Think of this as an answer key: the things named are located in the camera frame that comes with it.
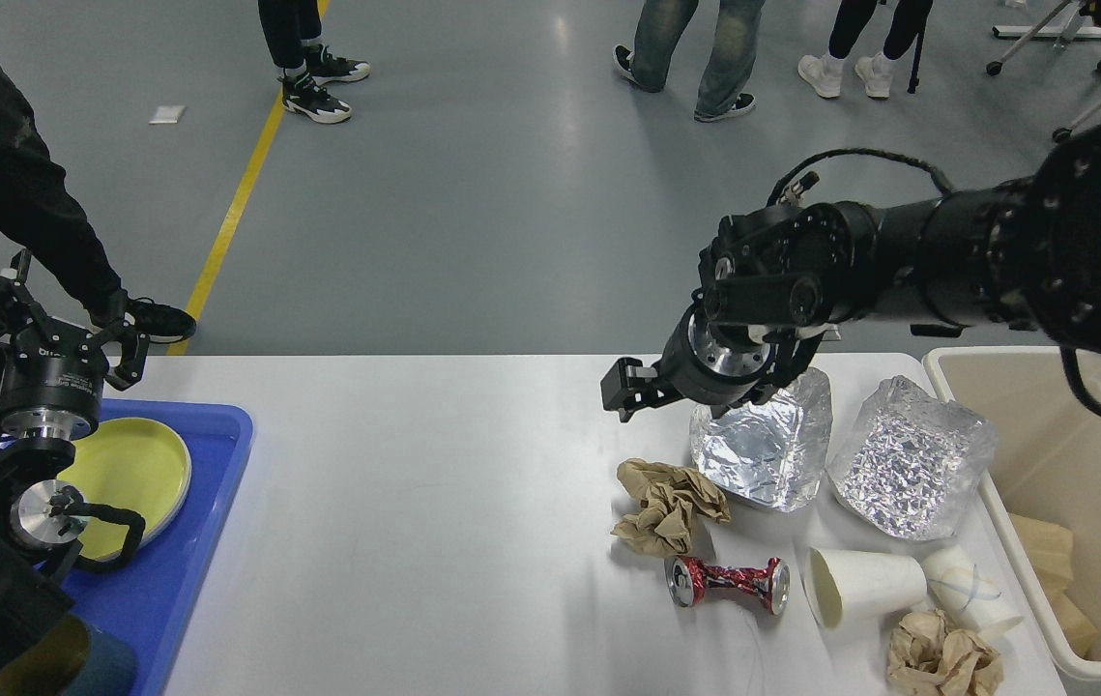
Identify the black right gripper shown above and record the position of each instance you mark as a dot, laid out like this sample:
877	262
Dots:
695	365

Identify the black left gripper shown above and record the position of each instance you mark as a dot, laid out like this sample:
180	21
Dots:
55	391

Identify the brown paper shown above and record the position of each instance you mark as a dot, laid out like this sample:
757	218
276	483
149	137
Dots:
670	500

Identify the yellow plate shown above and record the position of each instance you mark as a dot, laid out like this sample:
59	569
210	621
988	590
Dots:
107	464

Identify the teal mug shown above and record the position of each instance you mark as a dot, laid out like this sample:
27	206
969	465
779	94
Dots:
74	658

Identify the brown paper bag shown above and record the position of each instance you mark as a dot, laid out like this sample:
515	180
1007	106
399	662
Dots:
1049	548

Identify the crumpled paper under arm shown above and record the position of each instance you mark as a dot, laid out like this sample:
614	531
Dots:
928	655

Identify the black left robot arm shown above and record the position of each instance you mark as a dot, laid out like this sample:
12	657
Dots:
47	528

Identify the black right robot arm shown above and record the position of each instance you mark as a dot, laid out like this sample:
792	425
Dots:
1025	253

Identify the silver foil bag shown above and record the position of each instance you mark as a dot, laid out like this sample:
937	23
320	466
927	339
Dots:
770	456

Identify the pink plate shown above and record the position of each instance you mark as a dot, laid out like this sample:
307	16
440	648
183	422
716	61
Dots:
166	478

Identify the crushed red can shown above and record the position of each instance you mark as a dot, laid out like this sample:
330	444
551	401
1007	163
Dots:
689	580

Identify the blue plastic tray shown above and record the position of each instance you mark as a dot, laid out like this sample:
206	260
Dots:
147	604

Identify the person with black green sneakers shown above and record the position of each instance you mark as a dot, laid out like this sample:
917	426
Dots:
305	64

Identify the crushed white paper cup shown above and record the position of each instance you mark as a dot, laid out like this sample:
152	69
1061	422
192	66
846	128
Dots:
964	590

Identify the beige plastic bin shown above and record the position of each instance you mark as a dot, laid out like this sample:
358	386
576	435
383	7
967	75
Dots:
1047	467

